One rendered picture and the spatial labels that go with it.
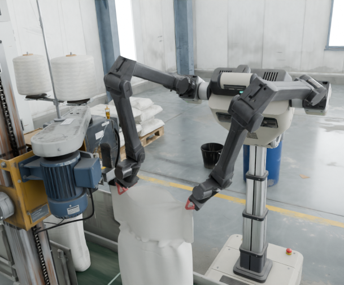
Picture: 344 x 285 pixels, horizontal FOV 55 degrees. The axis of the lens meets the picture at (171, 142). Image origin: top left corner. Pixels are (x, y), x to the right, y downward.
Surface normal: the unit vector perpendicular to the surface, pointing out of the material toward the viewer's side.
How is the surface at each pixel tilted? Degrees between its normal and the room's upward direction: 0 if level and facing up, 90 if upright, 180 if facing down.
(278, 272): 0
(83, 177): 90
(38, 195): 90
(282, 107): 40
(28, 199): 90
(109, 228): 90
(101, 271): 0
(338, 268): 0
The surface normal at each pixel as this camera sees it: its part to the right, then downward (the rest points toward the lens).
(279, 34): -0.51, 0.33
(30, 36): 0.86, 0.14
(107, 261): -0.05, -0.93
